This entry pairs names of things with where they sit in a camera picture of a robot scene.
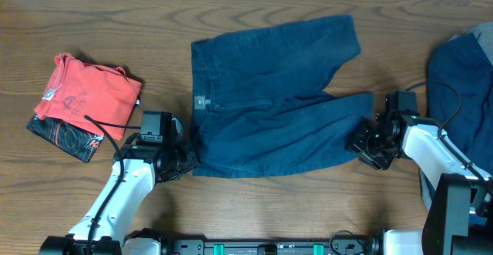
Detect dark blue denim shorts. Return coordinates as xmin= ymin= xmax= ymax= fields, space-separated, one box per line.
xmin=189 ymin=15 xmax=374 ymax=178

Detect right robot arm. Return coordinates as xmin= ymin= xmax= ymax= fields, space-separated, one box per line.
xmin=347 ymin=112 xmax=492 ymax=255

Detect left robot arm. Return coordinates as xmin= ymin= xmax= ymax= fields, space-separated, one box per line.
xmin=39 ymin=141 xmax=198 ymax=254

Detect folded orange t-shirt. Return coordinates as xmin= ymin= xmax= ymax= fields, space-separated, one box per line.
xmin=34 ymin=53 xmax=142 ymax=140

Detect folded black orange-print garment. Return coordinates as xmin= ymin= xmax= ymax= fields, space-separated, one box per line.
xmin=26 ymin=115 xmax=104 ymax=163

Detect dark blue garment pile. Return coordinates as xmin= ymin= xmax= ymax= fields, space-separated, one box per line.
xmin=428 ymin=34 xmax=492 ymax=173

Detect grey garment at right edge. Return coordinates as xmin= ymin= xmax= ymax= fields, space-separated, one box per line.
xmin=465 ymin=22 xmax=493 ymax=62

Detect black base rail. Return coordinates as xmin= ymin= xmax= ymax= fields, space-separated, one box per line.
xmin=122 ymin=228 xmax=382 ymax=255

